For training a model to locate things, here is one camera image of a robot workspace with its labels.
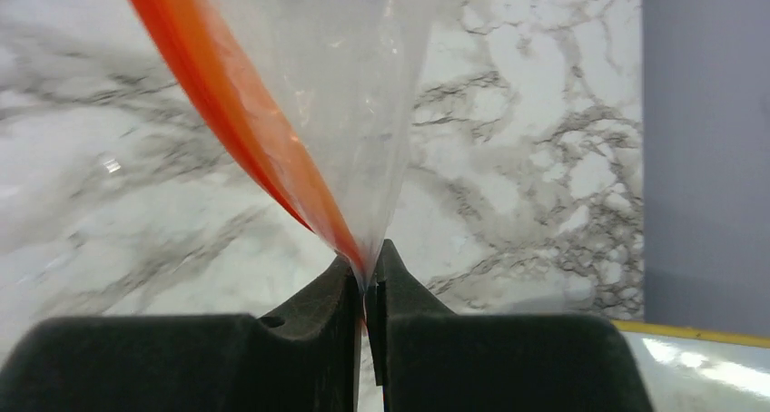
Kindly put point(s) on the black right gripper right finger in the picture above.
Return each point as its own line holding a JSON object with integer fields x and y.
{"x": 427, "y": 357}

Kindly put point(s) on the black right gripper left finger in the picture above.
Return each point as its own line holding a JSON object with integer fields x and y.
{"x": 304, "y": 355}

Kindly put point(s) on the clear orange-zipper zip bag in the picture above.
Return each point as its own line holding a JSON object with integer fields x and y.
{"x": 312, "y": 98}

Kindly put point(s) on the white board yellow rim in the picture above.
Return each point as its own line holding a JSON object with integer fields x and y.
{"x": 687, "y": 369}

